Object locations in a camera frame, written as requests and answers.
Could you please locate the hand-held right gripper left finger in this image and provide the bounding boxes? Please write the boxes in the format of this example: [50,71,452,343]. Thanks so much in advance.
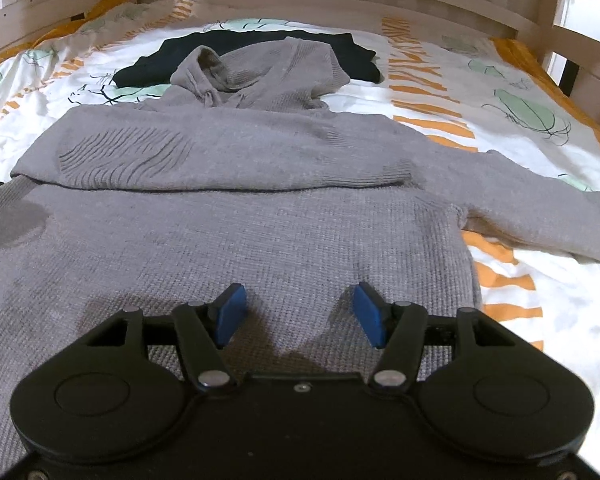
[82,283,246,392]

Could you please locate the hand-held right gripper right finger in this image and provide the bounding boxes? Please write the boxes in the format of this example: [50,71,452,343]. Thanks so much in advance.
[352,281,520,393]

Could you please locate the grey knit hooded sweater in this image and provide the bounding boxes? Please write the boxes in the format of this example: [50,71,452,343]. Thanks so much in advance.
[0,35,600,478]

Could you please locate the white printed bed sheet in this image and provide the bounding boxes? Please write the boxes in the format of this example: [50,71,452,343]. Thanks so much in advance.
[0,0,600,467]

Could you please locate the black garment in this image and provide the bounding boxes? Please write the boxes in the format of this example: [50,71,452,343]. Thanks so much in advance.
[113,31,385,89]

